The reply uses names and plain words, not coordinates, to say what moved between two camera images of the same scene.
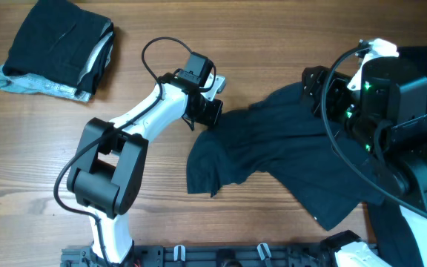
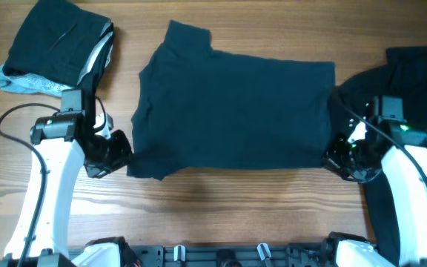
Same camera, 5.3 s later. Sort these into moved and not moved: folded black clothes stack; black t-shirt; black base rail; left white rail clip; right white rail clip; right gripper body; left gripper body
Moved: black t-shirt; right gripper body; left gripper body
Not moved: folded black clothes stack; left white rail clip; right white rail clip; black base rail
